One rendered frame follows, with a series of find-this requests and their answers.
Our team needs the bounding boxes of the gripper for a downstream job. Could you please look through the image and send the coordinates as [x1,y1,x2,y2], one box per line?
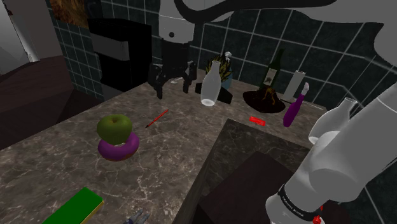
[147,39,198,101]

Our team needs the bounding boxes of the white glass bottle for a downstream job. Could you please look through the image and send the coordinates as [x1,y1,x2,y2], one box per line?
[200,60,222,107]

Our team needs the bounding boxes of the red pen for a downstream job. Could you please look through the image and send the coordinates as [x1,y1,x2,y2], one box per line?
[144,109,170,129]

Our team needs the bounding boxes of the yellow plant in blue pot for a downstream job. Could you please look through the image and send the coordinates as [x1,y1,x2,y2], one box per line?
[205,51,233,92]

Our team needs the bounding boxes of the black angular stand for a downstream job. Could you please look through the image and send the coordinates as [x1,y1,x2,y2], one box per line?
[194,81,233,105]

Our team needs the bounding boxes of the black kitchen appliance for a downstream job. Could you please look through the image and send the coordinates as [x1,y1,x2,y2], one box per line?
[87,17,153,94]

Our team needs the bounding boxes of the green apple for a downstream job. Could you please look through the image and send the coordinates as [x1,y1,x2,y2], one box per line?
[96,114,134,146]

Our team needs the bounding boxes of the purple donut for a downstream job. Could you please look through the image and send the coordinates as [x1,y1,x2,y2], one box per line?
[97,131,141,162]

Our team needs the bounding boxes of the dark pointed hat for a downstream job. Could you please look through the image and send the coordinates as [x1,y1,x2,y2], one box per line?
[242,86,286,115]

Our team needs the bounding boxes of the small red flat box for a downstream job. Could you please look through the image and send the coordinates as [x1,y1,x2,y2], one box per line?
[249,116,267,127]

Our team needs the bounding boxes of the dark green wine bottle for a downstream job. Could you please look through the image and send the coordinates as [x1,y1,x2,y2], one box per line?
[262,48,285,90]

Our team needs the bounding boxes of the white upright cylinder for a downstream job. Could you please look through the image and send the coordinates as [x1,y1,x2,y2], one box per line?
[282,69,307,103]

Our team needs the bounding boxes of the purple bottle with white cap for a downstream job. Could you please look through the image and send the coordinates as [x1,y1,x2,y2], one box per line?
[282,81,310,129]

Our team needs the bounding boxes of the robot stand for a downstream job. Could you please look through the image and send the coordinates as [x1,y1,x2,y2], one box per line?
[197,151,353,224]

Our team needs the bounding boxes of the small grey figure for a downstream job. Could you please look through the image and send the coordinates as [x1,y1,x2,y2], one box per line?
[123,208,151,224]

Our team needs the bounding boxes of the white round flask vase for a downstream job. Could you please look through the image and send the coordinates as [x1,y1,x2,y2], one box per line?
[308,97,358,145]

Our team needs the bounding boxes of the green book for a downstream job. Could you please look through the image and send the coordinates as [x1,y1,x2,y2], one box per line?
[41,186,105,224]

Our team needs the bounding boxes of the brown wall picture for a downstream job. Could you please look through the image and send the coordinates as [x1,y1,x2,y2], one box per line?
[48,0,90,31]

